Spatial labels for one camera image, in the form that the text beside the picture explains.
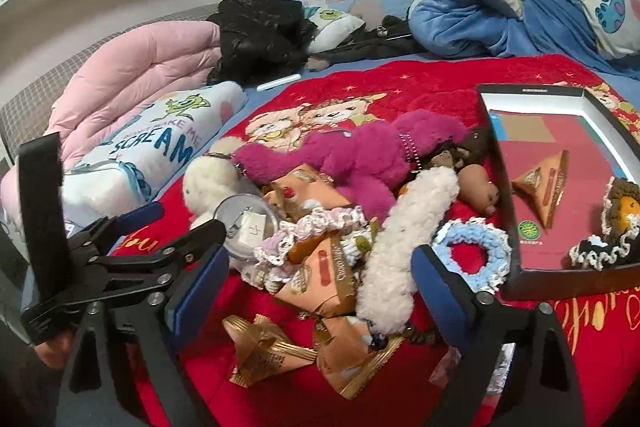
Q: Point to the orange triangular snack packet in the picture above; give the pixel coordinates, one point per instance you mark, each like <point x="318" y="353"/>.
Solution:
<point x="305" y="182"/>
<point x="320" y="279"/>
<point x="345" y="357"/>
<point x="542" y="187"/>
<point x="265" y="352"/>

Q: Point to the magenta plush toy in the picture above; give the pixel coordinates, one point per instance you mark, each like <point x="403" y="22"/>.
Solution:
<point x="360" y="157"/>

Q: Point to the person's left hand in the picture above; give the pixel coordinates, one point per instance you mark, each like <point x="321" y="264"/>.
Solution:
<point x="55" y="349"/>

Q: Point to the dark brown garment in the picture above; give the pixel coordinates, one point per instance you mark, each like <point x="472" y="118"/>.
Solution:
<point x="365" y="47"/>

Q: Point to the grey checkered headboard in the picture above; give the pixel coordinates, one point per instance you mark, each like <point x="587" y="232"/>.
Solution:
<point x="30" y="107"/>

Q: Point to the black white crochet scrunchie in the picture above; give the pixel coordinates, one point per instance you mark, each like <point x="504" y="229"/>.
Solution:
<point x="600" y="252"/>

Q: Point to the clear round case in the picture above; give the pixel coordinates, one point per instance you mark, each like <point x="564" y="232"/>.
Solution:
<point x="245" y="227"/>

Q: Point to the red printed blanket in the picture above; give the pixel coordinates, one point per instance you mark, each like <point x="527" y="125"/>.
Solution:
<point x="280" y="407"/>

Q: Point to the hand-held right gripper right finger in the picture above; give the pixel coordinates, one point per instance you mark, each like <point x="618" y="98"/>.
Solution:
<point x="440" y="302"/>

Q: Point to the blue crochet scrunchie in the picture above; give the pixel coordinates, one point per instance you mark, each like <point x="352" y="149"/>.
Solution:
<point x="492" y="267"/>

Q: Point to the pink crochet scrunchie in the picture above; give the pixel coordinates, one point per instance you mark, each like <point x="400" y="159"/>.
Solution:
<point x="310" y="227"/>

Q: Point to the black jacket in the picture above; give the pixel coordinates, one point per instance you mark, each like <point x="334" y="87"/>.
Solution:
<point x="260" y="32"/>

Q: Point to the brown monkey plush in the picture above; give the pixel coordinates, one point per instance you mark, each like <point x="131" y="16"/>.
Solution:
<point x="465" y="147"/>

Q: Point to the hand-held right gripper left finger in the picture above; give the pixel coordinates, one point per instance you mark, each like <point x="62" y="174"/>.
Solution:
<point x="200" y="302"/>

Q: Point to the black cardboard box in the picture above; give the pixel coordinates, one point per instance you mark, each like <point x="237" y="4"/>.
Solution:
<point x="550" y="147"/>

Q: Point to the white green crochet scrunchie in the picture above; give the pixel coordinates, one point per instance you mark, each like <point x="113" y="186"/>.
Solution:
<point x="360" y="244"/>

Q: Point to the pink comforter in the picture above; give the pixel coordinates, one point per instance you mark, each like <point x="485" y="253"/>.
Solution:
<point x="125" y="72"/>

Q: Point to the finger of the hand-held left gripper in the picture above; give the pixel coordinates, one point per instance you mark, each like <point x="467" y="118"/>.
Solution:
<point x="145" y="213"/>
<point x="200" y="243"/>

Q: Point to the small monster print pillow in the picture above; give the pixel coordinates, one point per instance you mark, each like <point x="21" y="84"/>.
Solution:
<point x="335" y="27"/>

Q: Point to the white fluffy scrunchie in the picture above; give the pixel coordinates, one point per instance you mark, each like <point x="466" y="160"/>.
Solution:
<point x="400" y="247"/>

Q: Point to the white printed pillow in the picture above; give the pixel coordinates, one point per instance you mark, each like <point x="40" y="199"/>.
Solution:
<point x="150" y="147"/>

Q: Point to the white lamb plush toy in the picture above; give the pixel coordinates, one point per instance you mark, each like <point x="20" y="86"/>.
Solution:
<point x="210" y="182"/>

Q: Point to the white stick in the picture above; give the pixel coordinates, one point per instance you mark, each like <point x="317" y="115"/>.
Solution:
<point x="279" y="83"/>

